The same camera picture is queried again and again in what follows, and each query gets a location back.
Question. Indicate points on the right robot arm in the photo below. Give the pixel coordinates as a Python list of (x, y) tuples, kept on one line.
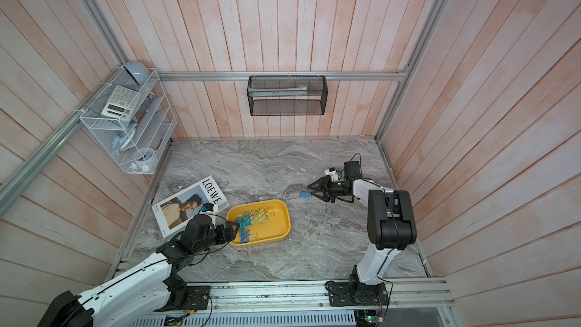
[(391, 224)]

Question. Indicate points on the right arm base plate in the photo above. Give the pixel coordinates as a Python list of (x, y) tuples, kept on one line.
[(349, 294)]

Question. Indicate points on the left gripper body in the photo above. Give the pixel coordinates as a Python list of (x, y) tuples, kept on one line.
[(215, 236)]

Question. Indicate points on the yellow plastic storage box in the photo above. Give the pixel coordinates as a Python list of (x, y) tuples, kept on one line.
[(274, 230)]

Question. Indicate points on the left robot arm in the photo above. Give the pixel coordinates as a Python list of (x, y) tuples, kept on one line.
[(153, 285)]

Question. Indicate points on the white LOEWE book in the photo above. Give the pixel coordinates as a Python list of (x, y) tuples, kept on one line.
[(173, 213)]

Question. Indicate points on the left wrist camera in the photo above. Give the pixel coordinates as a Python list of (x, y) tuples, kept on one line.
[(207, 207)]

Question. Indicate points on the white calculator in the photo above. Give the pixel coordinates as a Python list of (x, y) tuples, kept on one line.
[(121, 103)]

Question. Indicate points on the white wire wall shelf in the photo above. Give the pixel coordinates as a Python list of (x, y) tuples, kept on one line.
[(151, 125)]

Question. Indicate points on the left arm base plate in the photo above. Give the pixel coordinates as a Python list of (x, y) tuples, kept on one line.
[(188, 298)]

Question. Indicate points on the black mesh wall basket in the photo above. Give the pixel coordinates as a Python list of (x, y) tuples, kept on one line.
[(313, 104)]

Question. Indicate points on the yellow binder clip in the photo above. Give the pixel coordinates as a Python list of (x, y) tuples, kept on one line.
[(263, 214), (259, 215)]

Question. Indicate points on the papers in mesh basket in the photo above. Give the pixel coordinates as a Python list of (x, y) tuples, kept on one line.
[(278, 92)]

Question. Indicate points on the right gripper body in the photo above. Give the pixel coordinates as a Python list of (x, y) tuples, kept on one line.
[(333, 189)]

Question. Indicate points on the aluminium mounting rail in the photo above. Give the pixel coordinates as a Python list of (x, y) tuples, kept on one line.
[(233, 297)]

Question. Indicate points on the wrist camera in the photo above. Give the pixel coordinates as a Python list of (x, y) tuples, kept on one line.
[(351, 171), (207, 207)]

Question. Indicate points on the teal binder clip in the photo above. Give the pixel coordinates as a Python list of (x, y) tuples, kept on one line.
[(239, 221), (250, 217)]

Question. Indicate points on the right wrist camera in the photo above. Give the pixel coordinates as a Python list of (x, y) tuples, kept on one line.
[(351, 171)]

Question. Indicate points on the blue binder clip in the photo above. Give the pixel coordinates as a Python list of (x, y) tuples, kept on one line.
[(246, 236), (306, 194)]

